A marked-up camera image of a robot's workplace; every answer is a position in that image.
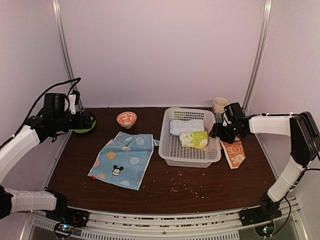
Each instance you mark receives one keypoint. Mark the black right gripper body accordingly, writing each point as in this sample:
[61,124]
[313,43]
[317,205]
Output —
[227,134]

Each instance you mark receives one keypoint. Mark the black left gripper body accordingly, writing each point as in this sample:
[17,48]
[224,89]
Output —
[62,124]

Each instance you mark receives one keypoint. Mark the orange bunny towel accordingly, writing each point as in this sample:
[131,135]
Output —
[234,153]

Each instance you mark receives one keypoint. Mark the white perforated plastic basket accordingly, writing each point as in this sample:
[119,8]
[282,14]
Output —
[170,148]

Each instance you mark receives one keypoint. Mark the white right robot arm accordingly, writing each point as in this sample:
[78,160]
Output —
[291,141]

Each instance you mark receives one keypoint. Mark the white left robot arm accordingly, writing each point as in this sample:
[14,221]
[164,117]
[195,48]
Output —
[27,138]

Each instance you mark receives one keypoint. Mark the tall illustrated ceramic cup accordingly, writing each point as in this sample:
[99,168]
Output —
[218,105]

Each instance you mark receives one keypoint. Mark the green plastic plate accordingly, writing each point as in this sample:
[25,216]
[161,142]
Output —
[83,131]

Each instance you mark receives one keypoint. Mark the rolled green yellow towel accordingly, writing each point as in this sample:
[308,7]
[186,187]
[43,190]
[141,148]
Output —
[197,139]

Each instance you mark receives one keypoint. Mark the light blue folded towel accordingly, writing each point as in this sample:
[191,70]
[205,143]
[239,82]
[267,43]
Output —
[176,127]

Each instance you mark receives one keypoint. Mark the red patterned ceramic bowl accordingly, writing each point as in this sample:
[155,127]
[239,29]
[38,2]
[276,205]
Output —
[126,119]

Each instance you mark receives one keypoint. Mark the blue mickey dotted towel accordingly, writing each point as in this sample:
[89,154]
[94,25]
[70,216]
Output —
[124,160]

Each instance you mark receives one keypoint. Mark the right circuit board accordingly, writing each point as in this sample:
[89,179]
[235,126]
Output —
[265,230]

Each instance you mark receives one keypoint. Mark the circuit board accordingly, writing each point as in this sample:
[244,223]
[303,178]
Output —
[265,230]
[63,230]

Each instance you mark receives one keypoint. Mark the left circuit board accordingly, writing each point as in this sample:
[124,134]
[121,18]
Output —
[63,230]

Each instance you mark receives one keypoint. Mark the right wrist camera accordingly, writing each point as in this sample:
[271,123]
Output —
[225,118]

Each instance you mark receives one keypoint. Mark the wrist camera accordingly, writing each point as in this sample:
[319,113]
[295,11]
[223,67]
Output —
[73,100]
[225,118]

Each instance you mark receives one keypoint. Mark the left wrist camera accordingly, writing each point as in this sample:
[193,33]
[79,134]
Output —
[73,100]

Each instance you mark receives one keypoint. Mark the right aluminium frame post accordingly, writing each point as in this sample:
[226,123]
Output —
[258,60]

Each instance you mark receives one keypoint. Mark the aluminium frame post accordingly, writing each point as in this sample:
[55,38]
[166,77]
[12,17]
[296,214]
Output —
[62,38]
[258,60]

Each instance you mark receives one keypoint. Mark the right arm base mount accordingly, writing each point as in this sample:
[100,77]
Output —
[266,211]

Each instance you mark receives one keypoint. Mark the front aluminium rail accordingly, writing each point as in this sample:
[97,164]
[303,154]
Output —
[217,225]

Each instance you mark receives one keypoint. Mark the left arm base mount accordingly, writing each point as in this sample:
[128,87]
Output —
[62,213]

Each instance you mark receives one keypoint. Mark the left aluminium frame post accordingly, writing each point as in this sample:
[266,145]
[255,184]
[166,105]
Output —
[62,38]

